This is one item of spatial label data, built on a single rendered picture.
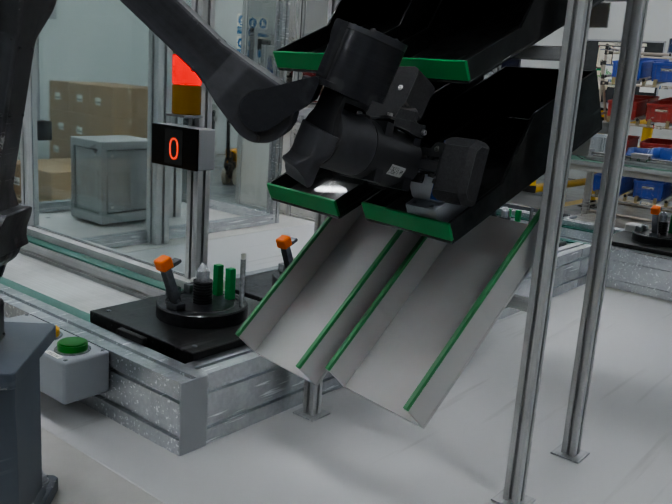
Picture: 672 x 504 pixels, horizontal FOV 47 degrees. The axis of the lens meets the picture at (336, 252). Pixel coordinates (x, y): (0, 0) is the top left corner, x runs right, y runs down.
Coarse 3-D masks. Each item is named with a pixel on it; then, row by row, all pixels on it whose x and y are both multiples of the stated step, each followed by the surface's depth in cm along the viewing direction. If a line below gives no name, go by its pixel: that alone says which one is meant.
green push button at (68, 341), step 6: (60, 342) 103; (66, 342) 104; (72, 342) 104; (78, 342) 104; (84, 342) 104; (60, 348) 103; (66, 348) 102; (72, 348) 102; (78, 348) 103; (84, 348) 104
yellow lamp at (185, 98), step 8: (176, 88) 131; (184, 88) 130; (192, 88) 131; (200, 88) 132; (176, 96) 131; (184, 96) 131; (192, 96) 131; (200, 96) 133; (176, 104) 131; (184, 104) 131; (192, 104) 131; (200, 104) 133; (176, 112) 131; (184, 112) 131; (192, 112) 132; (200, 112) 133
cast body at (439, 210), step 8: (416, 184) 81; (424, 184) 80; (432, 184) 79; (416, 192) 82; (424, 192) 81; (416, 200) 82; (424, 200) 81; (432, 200) 80; (408, 208) 82; (416, 208) 81; (424, 208) 80; (432, 208) 79; (440, 208) 79; (448, 208) 80; (456, 208) 81; (464, 208) 82; (424, 216) 81; (432, 216) 80; (440, 216) 80; (448, 216) 80
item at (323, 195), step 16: (480, 80) 99; (432, 96) 94; (448, 96) 95; (432, 112) 94; (432, 128) 95; (288, 176) 98; (320, 176) 99; (272, 192) 96; (288, 192) 93; (304, 192) 91; (320, 192) 95; (336, 192) 94; (352, 192) 88; (368, 192) 90; (304, 208) 93; (320, 208) 90; (336, 208) 87; (352, 208) 89
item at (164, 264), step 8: (160, 256) 112; (168, 256) 112; (160, 264) 111; (168, 264) 111; (176, 264) 113; (168, 272) 112; (168, 280) 112; (168, 288) 113; (176, 288) 114; (168, 296) 114; (176, 296) 114
